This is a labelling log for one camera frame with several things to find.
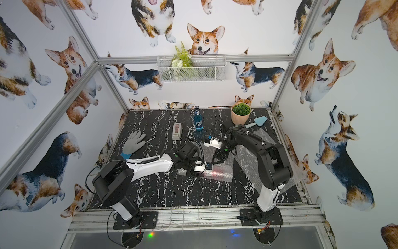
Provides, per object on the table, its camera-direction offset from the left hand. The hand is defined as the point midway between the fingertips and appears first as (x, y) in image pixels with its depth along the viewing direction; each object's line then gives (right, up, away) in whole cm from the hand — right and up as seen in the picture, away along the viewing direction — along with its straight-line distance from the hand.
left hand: (204, 166), depth 87 cm
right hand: (+6, +6, -1) cm, 8 cm away
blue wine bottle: (-5, +26, +12) cm, 29 cm away
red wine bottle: (+6, -2, -3) cm, 7 cm away
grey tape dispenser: (-19, +19, +17) cm, 31 cm away
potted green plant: (+24, +31, +17) cm, 43 cm away
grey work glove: (-48, +11, +13) cm, 51 cm away
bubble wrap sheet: (+26, +3, +8) cm, 28 cm away
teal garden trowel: (+39, +26, +27) cm, 54 cm away
